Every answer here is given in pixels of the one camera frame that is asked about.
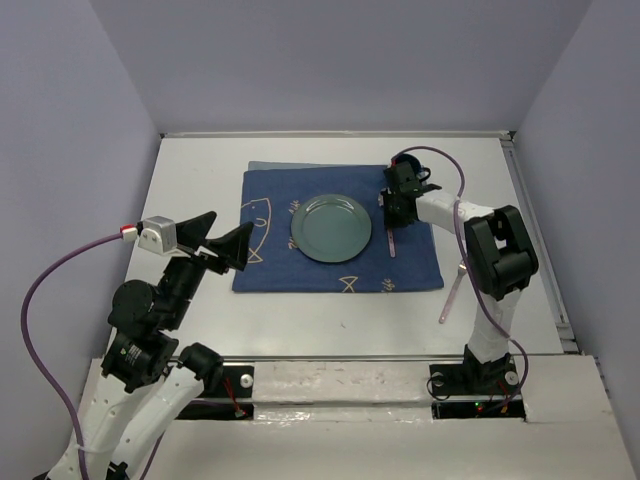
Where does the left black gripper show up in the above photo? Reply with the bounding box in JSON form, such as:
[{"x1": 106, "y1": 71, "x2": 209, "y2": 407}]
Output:
[{"x1": 162, "y1": 209, "x2": 256, "y2": 326}]

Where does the dark blue mug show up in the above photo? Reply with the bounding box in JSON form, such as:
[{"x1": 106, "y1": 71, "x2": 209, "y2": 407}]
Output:
[{"x1": 394, "y1": 153, "x2": 431, "y2": 182}]

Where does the pink handled spoon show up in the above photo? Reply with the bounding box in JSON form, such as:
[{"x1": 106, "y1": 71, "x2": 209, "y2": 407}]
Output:
[{"x1": 378, "y1": 193, "x2": 396, "y2": 258}]

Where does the blue embroidered cloth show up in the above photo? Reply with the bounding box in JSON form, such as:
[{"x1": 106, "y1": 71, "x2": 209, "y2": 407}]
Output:
[{"x1": 232, "y1": 165, "x2": 444, "y2": 293}]

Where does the teal ceramic plate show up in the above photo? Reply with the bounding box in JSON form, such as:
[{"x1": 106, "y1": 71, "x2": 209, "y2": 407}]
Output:
[{"x1": 290, "y1": 194, "x2": 372, "y2": 264}]

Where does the pink handled fork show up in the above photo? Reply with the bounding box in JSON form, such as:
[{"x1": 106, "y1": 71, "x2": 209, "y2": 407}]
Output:
[{"x1": 438, "y1": 261, "x2": 467, "y2": 324}]

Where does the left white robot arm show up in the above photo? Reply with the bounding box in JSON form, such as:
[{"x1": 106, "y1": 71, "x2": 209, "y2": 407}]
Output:
[{"x1": 20, "y1": 211, "x2": 254, "y2": 479}]

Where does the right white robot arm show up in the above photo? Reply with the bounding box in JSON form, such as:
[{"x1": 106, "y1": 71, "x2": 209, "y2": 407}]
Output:
[{"x1": 379, "y1": 154, "x2": 539, "y2": 401}]

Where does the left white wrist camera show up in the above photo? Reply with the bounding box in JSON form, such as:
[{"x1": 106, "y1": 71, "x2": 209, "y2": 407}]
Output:
[{"x1": 120, "y1": 216, "x2": 178, "y2": 255}]

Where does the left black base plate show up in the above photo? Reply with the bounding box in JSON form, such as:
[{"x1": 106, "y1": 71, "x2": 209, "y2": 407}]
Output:
[{"x1": 177, "y1": 363, "x2": 255, "y2": 421}]

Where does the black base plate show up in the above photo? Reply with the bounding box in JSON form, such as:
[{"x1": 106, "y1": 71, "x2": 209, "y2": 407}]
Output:
[
  {"x1": 426, "y1": 363, "x2": 526, "y2": 420},
  {"x1": 177, "y1": 363, "x2": 255, "y2": 421}
]

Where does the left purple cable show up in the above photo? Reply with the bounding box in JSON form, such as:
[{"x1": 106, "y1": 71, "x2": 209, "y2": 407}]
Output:
[{"x1": 19, "y1": 230, "x2": 249, "y2": 480}]

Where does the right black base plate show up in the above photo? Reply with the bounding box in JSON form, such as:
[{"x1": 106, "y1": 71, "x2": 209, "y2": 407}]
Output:
[{"x1": 426, "y1": 363, "x2": 526, "y2": 420}]

